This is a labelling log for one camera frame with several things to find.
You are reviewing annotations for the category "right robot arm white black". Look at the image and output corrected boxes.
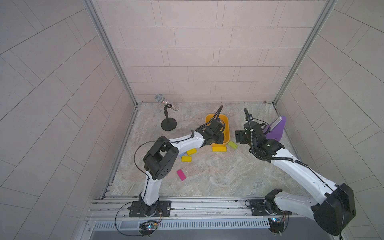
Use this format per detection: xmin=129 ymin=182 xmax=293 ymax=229
xmin=236 ymin=109 xmax=356 ymax=238

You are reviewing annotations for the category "green block right of bin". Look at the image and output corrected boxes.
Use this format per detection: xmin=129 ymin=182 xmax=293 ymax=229
xmin=228 ymin=141 xmax=238 ymax=150

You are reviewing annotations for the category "right circuit board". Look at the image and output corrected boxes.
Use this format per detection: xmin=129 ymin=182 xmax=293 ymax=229
xmin=268 ymin=218 xmax=286 ymax=235

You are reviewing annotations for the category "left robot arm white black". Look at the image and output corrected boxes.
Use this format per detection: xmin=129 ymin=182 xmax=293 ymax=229
xmin=135 ymin=106 xmax=226 ymax=217

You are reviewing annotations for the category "yellow small block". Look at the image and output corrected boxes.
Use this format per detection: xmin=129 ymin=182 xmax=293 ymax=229
xmin=187 ymin=149 xmax=197 ymax=156
xmin=181 ymin=156 xmax=192 ymax=163

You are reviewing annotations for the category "circuit board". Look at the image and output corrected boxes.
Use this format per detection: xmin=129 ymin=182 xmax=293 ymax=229
xmin=139 ymin=221 xmax=159 ymax=236
xmin=268 ymin=218 xmax=286 ymax=235

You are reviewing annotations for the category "left circuit board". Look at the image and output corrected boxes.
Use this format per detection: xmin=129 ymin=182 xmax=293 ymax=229
xmin=139 ymin=221 xmax=159 ymax=236

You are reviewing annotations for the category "microphone on black stand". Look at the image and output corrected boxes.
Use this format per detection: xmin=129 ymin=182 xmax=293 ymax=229
xmin=155 ymin=94 xmax=180 ymax=132

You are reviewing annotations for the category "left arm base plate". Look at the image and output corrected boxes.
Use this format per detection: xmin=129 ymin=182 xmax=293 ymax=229
xmin=129 ymin=201 xmax=172 ymax=218

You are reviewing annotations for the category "magenta block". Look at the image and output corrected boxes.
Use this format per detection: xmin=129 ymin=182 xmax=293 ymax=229
xmin=177 ymin=169 xmax=187 ymax=181

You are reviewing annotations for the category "yellow plastic bin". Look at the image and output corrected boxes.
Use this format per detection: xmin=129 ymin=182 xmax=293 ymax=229
xmin=205 ymin=113 xmax=230 ymax=146

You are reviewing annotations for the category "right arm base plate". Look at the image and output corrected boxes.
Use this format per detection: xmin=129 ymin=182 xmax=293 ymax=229
xmin=245 ymin=199 xmax=293 ymax=216

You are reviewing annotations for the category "aluminium rail frame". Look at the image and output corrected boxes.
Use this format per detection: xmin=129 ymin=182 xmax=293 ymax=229
xmin=86 ymin=192 xmax=319 ymax=220

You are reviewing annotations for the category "purple phone stand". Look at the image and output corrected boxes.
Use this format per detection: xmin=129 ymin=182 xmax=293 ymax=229
xmin=265 ymin=116 xmax=286 ymax=142

